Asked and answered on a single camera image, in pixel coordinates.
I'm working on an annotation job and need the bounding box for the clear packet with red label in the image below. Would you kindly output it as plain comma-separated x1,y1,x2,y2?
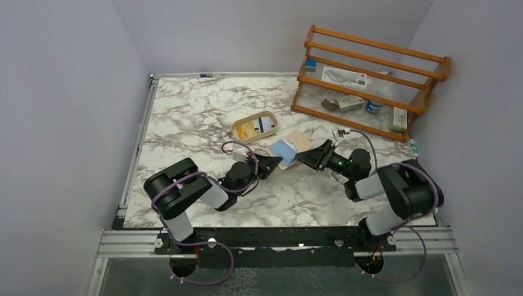
321,67,372,90

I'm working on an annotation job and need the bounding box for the blue white bottle cap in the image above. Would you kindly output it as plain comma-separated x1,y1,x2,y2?
365,100,384,114

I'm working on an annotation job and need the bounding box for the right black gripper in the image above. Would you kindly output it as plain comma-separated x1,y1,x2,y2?
295,139,354,180

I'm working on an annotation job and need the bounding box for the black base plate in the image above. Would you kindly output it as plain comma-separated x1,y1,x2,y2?
112,218,397,269

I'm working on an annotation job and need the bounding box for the purple cable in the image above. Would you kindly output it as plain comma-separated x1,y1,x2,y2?
151,140,260,286
347,129,440,284

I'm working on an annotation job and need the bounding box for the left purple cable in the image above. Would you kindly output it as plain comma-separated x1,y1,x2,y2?
151,140,260,286

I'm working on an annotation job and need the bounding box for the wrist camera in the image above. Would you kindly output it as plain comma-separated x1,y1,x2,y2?
332,128,351,146
231,146,249,162

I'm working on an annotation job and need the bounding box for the orange card in tray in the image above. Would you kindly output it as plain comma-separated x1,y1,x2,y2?
236,123,256,140

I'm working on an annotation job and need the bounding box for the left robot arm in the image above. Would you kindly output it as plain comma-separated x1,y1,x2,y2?
143,153,282,253

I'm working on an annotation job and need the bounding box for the beige oval tray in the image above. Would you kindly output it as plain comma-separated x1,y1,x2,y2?
231,110,279,144

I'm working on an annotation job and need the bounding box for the wooden shelf rack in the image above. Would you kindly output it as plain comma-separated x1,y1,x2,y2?
290,25,450,142

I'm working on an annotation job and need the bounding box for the blue white small box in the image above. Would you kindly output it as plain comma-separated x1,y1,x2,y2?
304,59,316,73

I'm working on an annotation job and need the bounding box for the green white tube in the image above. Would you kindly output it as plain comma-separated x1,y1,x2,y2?
409,139,419,158

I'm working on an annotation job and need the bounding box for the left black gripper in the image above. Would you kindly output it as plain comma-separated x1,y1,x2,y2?
235,151,282,197

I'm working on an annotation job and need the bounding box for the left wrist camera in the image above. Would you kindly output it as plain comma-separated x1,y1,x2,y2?
231,146,249,162

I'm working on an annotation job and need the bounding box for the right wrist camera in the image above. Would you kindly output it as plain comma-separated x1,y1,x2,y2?
332,128,351,146

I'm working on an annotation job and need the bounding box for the grey box with red label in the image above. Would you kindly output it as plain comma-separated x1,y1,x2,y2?
334,95,364,112

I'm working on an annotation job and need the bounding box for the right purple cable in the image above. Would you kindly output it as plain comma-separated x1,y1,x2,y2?
347,129,440,284

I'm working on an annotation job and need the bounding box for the brown small object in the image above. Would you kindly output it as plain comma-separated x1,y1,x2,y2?
321,99,338,112

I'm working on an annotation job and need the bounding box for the green white small box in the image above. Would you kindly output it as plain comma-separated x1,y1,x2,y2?
390,107,408,133

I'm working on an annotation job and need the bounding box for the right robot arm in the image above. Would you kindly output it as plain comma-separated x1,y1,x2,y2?
297,140,444,251

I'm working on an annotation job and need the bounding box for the white black card in tray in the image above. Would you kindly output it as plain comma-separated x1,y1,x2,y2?
252,116,276,134

